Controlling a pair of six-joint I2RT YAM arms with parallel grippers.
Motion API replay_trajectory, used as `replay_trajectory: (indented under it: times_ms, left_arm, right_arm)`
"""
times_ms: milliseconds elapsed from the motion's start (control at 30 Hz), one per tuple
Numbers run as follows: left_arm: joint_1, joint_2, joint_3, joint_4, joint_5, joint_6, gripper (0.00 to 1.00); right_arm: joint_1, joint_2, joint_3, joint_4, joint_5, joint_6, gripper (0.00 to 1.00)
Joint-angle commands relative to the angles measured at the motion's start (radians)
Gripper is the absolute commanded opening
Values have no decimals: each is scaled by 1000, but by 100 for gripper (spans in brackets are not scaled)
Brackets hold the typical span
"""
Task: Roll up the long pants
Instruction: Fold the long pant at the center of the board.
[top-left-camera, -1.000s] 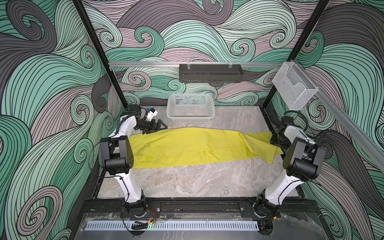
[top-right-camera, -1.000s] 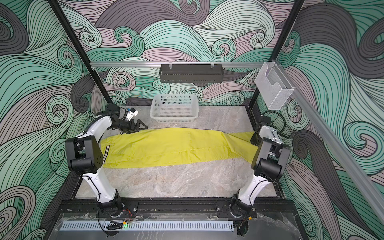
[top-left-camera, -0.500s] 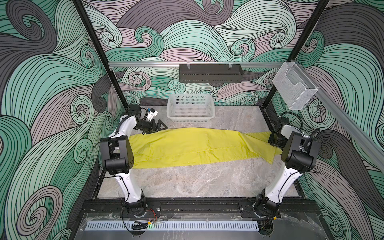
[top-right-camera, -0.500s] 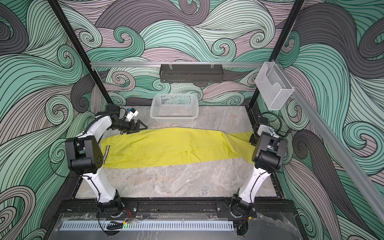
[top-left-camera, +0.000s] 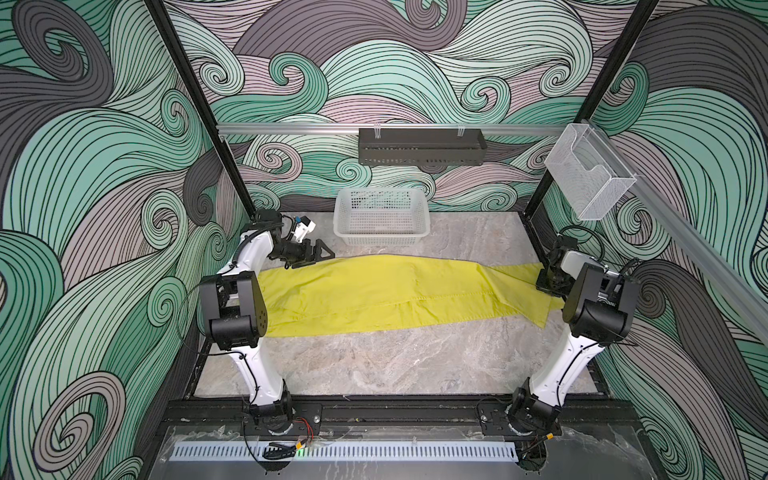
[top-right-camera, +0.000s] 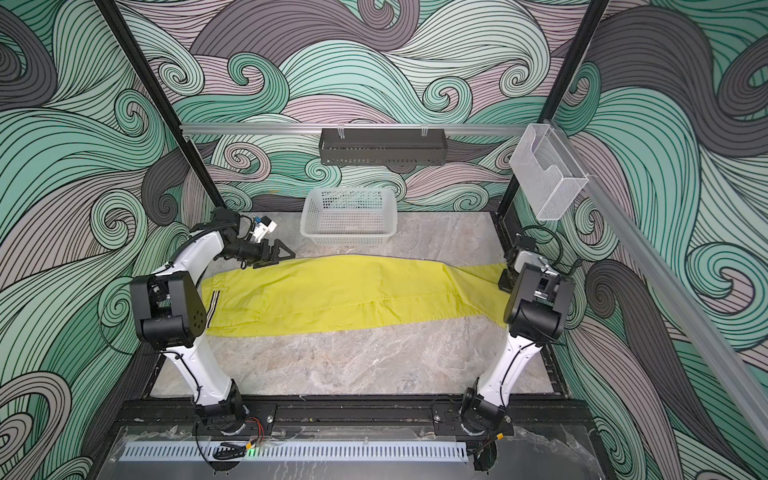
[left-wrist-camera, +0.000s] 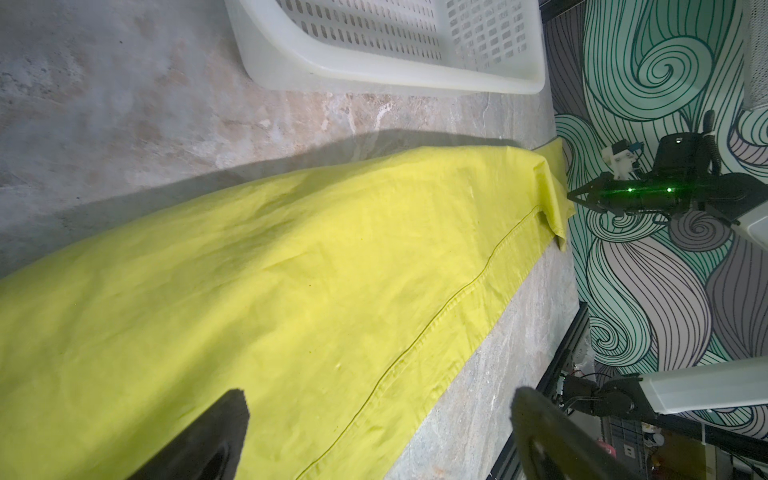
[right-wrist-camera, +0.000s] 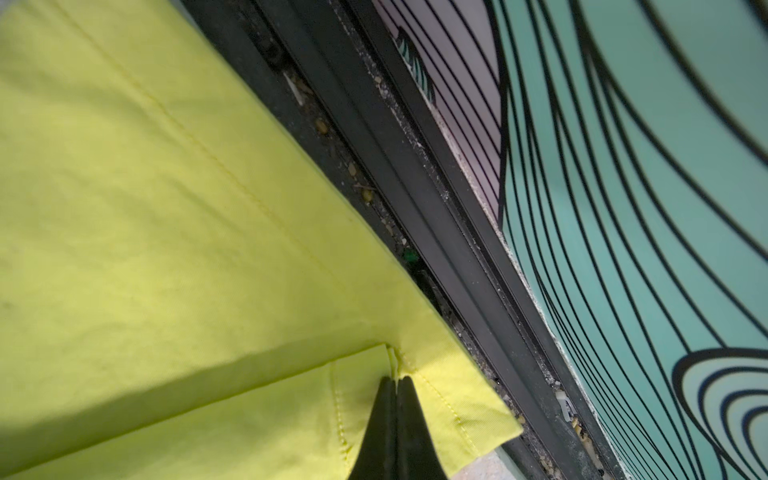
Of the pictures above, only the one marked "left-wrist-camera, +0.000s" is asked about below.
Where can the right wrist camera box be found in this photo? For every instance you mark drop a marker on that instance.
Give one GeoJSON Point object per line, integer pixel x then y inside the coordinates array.
{"type": "Point", "coordinates": [622, 158]}

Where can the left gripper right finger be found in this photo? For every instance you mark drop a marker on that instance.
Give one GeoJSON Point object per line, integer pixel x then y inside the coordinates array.
{"type": "Point", "coordinates": [551, 446]}

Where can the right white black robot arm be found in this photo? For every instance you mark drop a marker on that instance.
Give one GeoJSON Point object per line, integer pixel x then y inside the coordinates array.
{"type": "Point", "coordinates": [674, 279]}

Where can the yellow-green long pants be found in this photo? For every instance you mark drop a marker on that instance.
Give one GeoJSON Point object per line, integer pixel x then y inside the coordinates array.
{"type": "Point", "coordinates": [342, 300]}

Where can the white plastic mesh basket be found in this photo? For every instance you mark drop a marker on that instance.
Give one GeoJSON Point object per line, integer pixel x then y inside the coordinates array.
{"type": "Point", "coordinates": [392, 47]}

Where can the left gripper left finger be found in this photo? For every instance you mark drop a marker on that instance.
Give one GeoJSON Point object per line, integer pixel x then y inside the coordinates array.
{"type": "Point", "coordinates": [209, 448]}

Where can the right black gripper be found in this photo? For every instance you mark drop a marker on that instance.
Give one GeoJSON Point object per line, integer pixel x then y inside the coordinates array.
{"type": "Point", "coordinates": [649, 194]}

